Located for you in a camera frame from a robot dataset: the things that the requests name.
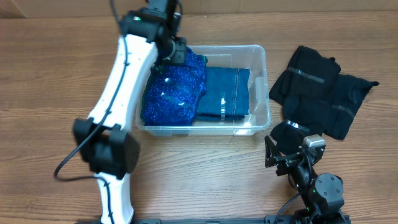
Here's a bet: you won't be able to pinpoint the clear plastic storage bin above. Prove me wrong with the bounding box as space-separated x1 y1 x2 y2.
134 44 271 136

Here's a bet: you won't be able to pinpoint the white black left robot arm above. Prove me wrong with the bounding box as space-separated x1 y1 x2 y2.
53 0 187 223

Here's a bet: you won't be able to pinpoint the small black garment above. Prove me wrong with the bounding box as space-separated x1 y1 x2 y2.
271 119 324 155

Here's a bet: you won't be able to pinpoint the blue denim jeans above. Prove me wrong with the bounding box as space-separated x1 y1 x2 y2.
195 67 250 121

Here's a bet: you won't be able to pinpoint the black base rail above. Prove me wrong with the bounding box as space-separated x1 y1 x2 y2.
76 215 351 224

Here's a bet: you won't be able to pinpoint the long black garment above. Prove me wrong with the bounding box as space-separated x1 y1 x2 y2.
324 74 379 140

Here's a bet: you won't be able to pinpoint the blue green sequin cloth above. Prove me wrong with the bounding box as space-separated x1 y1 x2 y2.
141 48 208 126

